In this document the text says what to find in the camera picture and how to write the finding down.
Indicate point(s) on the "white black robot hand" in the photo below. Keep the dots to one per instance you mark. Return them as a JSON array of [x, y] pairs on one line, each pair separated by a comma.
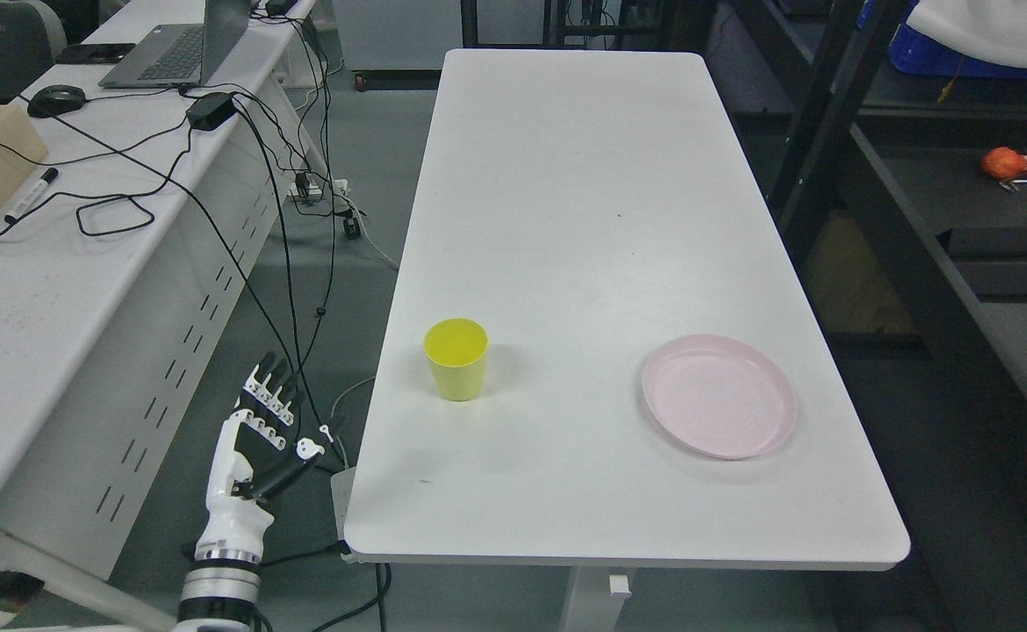
[[260, 451]]

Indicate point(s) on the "yellow plastic cup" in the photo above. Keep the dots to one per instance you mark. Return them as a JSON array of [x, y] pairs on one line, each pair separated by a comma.
[[456, 351]]

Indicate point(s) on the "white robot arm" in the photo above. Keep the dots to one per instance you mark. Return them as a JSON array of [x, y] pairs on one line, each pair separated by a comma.
[[219, 595]]

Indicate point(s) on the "black computer mouse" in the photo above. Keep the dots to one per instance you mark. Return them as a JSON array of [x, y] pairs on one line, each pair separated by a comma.
[[54, 100]]

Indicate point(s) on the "white table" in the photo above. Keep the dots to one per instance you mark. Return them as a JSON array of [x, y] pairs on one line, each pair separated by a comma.
[[586, 207]]

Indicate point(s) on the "black office chair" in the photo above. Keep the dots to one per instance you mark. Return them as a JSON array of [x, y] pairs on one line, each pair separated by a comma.
[[31, 35]]

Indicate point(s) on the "black smartphone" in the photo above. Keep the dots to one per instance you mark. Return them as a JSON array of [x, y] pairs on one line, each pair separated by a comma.
[[95, 53]]

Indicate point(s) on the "grey laptop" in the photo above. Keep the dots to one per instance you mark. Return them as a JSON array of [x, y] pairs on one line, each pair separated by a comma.
[[183, 55]]

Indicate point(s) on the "pink plastic plate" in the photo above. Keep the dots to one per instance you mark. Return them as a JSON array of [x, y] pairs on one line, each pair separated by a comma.
[[719, 396]]

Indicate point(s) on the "blue plastic bin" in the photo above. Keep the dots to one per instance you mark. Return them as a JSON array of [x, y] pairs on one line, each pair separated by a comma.
[[916, 54]]

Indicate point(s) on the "white power strip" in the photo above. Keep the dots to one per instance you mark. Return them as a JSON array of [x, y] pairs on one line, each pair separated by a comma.
[[313, 193]]

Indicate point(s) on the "orange toy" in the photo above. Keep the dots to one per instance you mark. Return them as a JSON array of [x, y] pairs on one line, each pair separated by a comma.
[[1004, 164]]

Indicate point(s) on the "black white marker pen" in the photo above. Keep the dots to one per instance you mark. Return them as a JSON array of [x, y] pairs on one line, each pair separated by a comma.
[[31, 197]]

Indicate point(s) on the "black power adapter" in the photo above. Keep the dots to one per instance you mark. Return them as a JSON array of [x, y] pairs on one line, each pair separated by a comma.
[[209, 112]]

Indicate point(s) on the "white side desk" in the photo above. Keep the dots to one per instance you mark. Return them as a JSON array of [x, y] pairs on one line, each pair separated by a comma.
[[112, 298]]

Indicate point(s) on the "dark metal shelf rack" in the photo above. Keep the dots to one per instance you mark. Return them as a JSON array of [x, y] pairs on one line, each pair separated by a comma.
[[952, 241]]

